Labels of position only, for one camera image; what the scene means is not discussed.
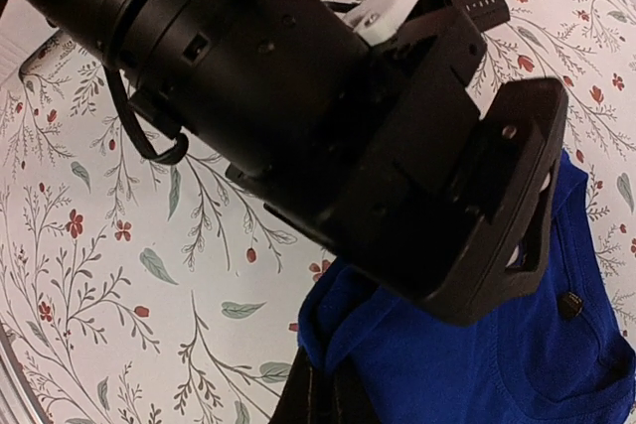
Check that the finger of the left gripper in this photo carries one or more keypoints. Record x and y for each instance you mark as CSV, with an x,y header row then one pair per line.
x,y
501,195

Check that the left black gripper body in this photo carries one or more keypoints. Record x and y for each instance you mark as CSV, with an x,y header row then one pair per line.
x,y
371,185

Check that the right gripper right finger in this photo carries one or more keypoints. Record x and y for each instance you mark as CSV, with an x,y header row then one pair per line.
x,y
350,403

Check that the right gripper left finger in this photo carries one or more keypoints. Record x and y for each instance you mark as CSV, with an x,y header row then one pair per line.
x,y
306,395

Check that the blue t-shirt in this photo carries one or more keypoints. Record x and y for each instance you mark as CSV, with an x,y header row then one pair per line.
x,y
556,356

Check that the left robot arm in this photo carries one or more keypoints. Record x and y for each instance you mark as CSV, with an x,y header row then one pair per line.
x,y
253,79

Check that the floral table cloth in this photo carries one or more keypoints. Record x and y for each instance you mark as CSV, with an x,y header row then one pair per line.
x,y
134,293

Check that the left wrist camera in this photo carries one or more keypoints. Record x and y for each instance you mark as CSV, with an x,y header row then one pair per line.
x,y
376,21

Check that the aluminium front rail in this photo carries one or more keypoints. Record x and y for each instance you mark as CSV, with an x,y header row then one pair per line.
x,y
19,403

